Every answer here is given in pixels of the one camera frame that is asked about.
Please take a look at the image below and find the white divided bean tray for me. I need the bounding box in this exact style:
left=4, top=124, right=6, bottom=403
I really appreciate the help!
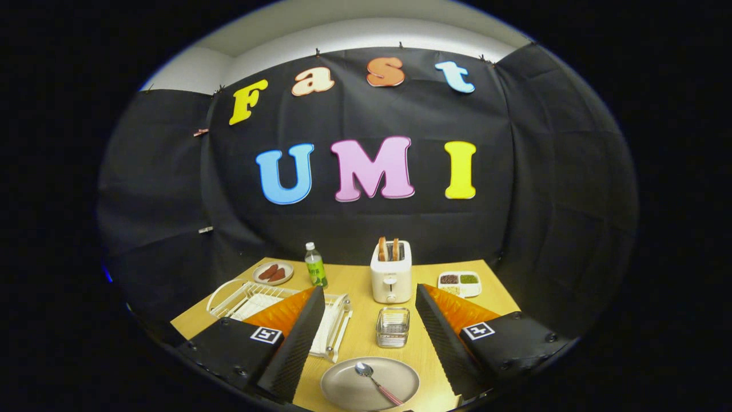
left=437, top=271, right=482, bottom=298

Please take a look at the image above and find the small plate with sausages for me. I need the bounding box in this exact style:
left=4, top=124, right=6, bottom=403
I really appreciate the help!
left=252, top=261, right=295, bottom=286

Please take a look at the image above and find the green label drink bottle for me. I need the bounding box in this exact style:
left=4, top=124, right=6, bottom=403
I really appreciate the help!
left=304, top=241, right=329, bottom=288

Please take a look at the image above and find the cream toaster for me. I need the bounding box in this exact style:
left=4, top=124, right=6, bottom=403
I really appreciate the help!
left=370, top=240, right=413, bottom=304

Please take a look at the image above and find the red checked handle spoon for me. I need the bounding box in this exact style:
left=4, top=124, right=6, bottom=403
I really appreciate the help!
left=355, top=362, right=405, bottom=407

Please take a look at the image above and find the metal wire basket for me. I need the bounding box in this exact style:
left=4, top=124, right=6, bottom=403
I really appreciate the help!
left=376, top=307, right=411, bottom=348

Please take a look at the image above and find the black backdrop cloth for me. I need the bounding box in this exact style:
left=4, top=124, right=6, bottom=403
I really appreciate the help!
left=97, top=43, right=638, bottom=344

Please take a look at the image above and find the beige plate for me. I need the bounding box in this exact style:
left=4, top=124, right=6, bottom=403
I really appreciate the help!
left=320, top=357, right=420, bottom=411

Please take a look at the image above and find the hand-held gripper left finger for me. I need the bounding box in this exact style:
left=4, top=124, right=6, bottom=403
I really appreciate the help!
left=177, top=285, right=327, bottom=404

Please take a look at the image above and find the white wire dish rack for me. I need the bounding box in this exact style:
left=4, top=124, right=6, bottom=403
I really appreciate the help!
left=206, top=279, right=353, bottom=363

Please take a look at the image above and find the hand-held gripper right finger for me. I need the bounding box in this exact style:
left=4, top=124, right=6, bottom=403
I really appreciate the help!
left=415, top=283, right=572, bottom=401

